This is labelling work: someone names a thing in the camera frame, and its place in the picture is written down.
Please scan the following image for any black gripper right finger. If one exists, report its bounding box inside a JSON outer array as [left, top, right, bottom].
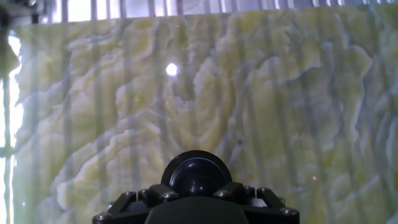
[[213, 182, 301, 224]]

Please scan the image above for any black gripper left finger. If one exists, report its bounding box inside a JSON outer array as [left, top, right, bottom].
[[91, 183, 180, 224]]

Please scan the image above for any green marble pattern mat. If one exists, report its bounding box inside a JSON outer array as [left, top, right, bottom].
[[0, 2, 398, 224]]

